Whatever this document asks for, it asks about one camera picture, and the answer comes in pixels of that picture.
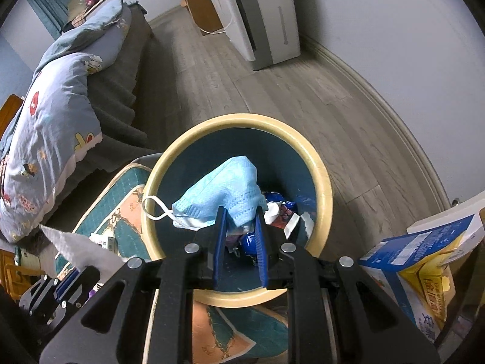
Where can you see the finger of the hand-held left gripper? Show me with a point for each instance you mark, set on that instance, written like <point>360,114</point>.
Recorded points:
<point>65,282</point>
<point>90,276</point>

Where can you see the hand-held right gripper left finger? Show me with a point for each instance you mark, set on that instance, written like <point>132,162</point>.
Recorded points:
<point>219,246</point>

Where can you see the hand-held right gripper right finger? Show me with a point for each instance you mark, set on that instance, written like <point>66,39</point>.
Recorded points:
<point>261,250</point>

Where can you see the blue foil wrapper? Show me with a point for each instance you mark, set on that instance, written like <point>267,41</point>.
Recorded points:
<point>248,243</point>

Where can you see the white tissue paper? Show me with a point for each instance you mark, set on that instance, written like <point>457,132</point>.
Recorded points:
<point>79,248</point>

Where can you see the blue face mask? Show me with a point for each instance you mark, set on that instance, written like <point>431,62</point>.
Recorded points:
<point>227,185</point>

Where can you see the yellow rimmed teal bin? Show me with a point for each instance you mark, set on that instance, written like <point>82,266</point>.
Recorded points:
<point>182,151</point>

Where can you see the purple bottle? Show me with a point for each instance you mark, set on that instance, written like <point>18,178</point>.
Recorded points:
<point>93,294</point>

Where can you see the white label packet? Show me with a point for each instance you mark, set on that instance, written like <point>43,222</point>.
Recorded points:
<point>103,243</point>

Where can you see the green lidded cup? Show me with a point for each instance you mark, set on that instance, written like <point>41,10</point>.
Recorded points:
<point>30,263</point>

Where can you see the white wrapper piece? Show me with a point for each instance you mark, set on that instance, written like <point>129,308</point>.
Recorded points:
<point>273,212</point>

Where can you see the green printed mat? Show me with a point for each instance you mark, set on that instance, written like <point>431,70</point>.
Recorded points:
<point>125,212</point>

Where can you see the blue and yellow carton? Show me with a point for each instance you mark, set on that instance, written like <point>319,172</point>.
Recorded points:
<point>409,242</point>

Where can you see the bed with cartoon duvet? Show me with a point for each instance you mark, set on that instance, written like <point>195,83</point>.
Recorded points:
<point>49,129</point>

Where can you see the wooden bed headboard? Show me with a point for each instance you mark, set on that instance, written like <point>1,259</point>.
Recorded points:
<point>9,115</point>

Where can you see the dark grey bed skirt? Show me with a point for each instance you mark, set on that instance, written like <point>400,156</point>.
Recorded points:
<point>117,94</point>

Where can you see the white air purifier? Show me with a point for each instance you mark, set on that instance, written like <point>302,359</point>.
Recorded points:
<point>265,15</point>

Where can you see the wooden cabinet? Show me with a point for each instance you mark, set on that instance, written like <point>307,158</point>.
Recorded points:
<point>201,7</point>

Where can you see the plaid cloth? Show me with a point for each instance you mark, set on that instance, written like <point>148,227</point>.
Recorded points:
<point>77,22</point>

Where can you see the grey green plush toy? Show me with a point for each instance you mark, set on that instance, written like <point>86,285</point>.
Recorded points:
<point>77,3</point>

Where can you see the teal curtain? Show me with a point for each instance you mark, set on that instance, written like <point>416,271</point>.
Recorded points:
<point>49,3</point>

